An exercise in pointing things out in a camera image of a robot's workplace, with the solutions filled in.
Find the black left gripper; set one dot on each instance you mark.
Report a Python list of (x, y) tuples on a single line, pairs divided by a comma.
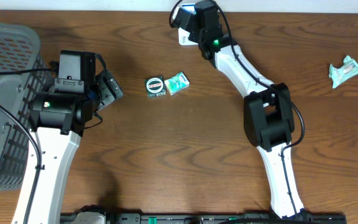
[(107, 95)]

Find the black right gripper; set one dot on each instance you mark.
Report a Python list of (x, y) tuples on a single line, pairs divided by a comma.
[(191, 37)]

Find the green round-logo box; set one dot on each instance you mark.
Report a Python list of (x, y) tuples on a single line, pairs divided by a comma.
[(155, 86)]

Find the teal small tissue pack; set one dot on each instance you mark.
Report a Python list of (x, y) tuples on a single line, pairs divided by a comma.
[(176, 83)]

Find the teal long snack packet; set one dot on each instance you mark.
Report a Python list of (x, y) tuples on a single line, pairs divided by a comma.
[(345, 72)]

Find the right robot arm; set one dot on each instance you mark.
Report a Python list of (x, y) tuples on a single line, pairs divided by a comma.
[(268, 109)]

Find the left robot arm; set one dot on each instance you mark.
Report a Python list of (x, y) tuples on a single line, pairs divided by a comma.
[(58, 118)]

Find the white barcode scanner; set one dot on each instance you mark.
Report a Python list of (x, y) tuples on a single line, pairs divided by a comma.
[(183, 35)]

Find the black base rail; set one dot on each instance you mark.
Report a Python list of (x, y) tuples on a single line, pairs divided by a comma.
[(95, 214)]

